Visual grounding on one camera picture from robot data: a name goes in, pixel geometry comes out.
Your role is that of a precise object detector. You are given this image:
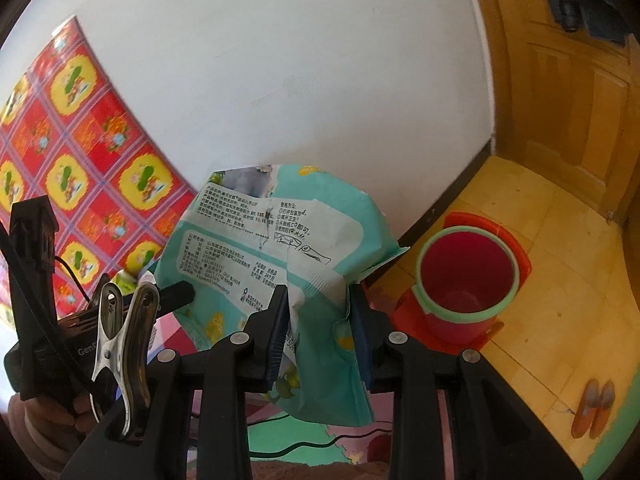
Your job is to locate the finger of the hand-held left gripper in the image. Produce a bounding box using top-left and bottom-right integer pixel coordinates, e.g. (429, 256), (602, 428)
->
(156, 281), (197, 315)

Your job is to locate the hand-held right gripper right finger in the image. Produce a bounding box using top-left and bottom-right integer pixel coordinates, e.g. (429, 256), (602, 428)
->
(348, 284), (583, 480)

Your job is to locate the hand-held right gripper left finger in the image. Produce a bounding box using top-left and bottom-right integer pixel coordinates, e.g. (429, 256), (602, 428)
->
(60, 285), (290, 480)

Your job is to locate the red bucket with green rim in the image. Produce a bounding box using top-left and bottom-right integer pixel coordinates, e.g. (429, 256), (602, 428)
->
(414, 225), (520, 346)

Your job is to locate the teal printed plastic package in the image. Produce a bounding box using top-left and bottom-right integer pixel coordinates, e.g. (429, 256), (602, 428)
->
(152, 162), (411, 428)

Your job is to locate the person's left hand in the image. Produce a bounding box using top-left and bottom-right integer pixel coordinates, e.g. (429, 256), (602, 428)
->
(7, 390), (101, 468)

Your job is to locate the metal spring clip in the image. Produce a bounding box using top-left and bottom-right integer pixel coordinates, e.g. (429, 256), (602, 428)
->
(91, 281), (162, 443)
(87, 274), (112, 306)

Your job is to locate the pink foam mat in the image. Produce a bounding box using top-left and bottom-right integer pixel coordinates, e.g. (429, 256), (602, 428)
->
(155, 310), (401, 466)

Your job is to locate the green foam mat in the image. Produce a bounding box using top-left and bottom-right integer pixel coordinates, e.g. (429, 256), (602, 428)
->
(580, 400), (640, 480)
(247, 410), (373, 466)

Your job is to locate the fuzzy slipper with red pompom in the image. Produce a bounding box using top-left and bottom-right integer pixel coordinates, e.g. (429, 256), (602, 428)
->
(367, 434), (397, 480)
(250, 461), (368, 480)

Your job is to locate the red plastic stand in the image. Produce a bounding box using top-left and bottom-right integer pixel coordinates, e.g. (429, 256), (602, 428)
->
(390, 211), (532, 356)

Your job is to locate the orange shoe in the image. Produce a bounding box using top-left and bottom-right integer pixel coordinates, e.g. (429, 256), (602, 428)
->
(571, 379), (601, 438)
(590, 381), (617, 440)

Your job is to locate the wooden door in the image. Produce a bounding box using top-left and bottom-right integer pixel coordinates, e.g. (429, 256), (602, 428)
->
(462, 0), (640, 226)

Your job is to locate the dark hanging bag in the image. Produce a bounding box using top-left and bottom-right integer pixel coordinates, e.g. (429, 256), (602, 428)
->
(532, 0), (633, 43)

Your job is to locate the red floral wall covering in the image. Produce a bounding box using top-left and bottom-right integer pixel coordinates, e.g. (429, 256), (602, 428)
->
(0, 15), (201, 331)

